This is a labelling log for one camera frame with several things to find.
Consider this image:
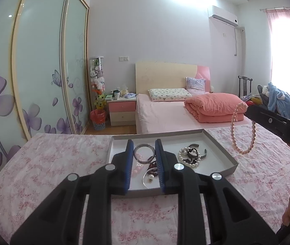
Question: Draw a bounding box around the dark red bead necklace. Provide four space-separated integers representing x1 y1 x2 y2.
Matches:
147 159 161 178

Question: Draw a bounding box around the white air conditioner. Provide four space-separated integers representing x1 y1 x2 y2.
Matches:
208 5 239 27

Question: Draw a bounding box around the flower print sliding wardrobe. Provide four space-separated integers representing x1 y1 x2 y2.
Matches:
0 0 90 184

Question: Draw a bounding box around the plush toy display tube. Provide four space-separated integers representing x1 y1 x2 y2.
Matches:
89 56 107 111

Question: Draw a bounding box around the wide silver ring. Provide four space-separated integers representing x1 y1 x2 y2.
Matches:
134 144 156 164

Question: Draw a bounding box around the pink curtain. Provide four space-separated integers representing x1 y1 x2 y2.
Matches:
261 7 290 124

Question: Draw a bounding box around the dark wooden chair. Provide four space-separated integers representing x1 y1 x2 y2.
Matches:
238 76 253 99

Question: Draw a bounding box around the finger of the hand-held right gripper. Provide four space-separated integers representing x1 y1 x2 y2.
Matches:
244 104 290 145

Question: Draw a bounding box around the grey cardboard tray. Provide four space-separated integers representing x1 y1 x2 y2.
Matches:
107 129 238 192

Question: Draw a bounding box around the pink floral bedsheet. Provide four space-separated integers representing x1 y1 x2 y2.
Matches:
0 127 290 245

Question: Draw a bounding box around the purple print pillow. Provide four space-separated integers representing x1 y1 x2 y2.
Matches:
185 77 207 92

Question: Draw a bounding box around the pink and cream nightstand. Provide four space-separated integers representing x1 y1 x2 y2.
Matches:
106 97 137 127

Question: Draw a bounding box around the red trash bin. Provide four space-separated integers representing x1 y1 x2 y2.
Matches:
90 109 107 131

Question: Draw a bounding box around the blue plush garment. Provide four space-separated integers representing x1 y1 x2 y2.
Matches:
267 82 290 121

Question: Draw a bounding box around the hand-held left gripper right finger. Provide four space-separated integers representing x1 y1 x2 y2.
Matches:
155 139 279 245

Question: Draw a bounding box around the floral print pillow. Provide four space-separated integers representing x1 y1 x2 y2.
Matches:
148 88 193 102

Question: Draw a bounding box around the bed with cream headboard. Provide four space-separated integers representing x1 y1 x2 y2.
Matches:
135 61 249 135

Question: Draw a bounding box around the pink bead bracelet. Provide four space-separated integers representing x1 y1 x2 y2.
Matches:
132 154 146 177

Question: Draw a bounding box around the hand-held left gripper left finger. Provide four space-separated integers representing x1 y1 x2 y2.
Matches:
10 139 135 245

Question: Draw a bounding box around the bronze cuff bracelet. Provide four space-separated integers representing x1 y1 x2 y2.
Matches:
187 144 208 160

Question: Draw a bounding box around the folded salmon quilt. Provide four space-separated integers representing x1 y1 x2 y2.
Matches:
184 94 249 123

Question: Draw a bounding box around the thin silver bangle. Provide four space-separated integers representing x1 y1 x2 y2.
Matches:
142 168 161 188

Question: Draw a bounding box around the pink pearl bracelet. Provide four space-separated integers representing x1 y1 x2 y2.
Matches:
230 102 257 155

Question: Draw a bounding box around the black bead bracelet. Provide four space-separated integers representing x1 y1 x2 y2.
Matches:
183 148 201 165

